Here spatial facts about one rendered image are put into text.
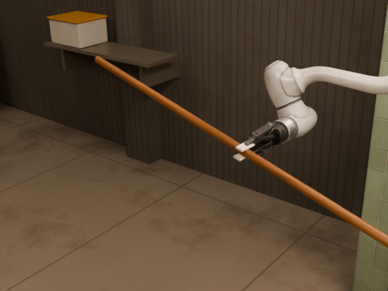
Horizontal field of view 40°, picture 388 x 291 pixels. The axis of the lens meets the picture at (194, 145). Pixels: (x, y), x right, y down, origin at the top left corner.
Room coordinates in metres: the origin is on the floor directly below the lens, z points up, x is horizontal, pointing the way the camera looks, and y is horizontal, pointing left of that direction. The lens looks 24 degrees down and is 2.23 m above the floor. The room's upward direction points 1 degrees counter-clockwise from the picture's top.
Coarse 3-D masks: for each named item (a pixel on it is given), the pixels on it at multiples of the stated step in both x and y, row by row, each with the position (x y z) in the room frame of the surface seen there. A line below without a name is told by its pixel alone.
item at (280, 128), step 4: (276, 124) 1.77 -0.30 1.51; (280, 124) 1.77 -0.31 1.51; (276, 128) 1.74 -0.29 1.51; (280, 128) 1.75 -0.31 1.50; (284, 128) 1.76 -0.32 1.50; (268, 132) 1.72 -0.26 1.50; (272, 132) 1.72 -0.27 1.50; (276, 132) 1.74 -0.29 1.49; (280, 132) 1.73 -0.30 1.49; (284, 132) 1.74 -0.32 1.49; (276, 136) 1.74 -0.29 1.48; (280, 136) 1.73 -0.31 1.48; (284, 136) 1.74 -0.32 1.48; (264, 140) 1.71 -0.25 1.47; (268, 140) 1.72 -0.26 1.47; (272, 140) 1.74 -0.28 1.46; (276, 140) 1.74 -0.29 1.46; (280, 140) 1.73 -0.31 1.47; (284, 140) 1.75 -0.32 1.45; (264, 144) 1.71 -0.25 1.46; (272, 144) 1.75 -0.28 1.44; (276, 144) 1.74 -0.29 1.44
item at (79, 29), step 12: (72, 12) 4.97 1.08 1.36; (84, 12) 4.96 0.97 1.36; (60, 24) 4.69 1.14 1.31; (72, 24) 4.58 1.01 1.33; (84, 24) 4.59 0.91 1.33; (96, 24) 4.70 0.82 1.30; (60, 36) 4.70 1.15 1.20; (72, 36) 4.59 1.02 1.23; (84, 36) 4.58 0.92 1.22; (96, 36) 4.69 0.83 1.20
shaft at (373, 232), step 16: (112, 64) 2.10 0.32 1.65; (128, 80) 2.00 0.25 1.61; (160, 96) 1.89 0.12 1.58; (176, 112) 1.83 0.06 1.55; (208, 128) 1.72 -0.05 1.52; (256, 160) 1.58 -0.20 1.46; (288, 176) 1.50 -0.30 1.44; (304, 192) 1.45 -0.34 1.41; (336, 208) 1.37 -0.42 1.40; (352, 224) 1.33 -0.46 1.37; (368, 224) 1.32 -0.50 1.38; (384, 240) 1.27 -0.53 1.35
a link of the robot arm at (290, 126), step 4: (276, 120) 1.80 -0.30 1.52; (280, 120) 1.79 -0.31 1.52; (284, 120) 1.79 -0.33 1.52; (288, 120) 1.79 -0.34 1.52; (292, 120) 1.80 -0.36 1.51; (284, 124) 1.77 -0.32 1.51; (288, 124) 1.77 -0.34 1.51; (292, 124) 1.78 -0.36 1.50; (296, 124) 1.79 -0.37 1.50; (288, 128) 1.76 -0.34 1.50; (292, 128) 1.77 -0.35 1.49; (296, 128) 1.78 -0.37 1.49; (288, 132) 1.76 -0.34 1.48; (292, 132) 1.77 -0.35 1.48; (296, 132) 1.78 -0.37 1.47; (288, 136) 1.76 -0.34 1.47; (292, 136) 1.77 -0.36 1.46; (288, 140) 1.76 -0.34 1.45
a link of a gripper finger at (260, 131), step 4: (272, 124) 1.71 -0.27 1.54; (260, 128) 1.69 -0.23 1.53; (264, 128) 1.69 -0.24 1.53; (268, 128) 1.69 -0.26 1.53; (272, 128) 1.71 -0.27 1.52; (252, 132) 1.66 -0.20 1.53; (256, 132) 1.67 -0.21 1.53; (260, 132) 1.67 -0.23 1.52; (264, 132) 1.68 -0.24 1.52; (256, 136) 1.65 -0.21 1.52; (260, 136) 1.66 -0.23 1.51
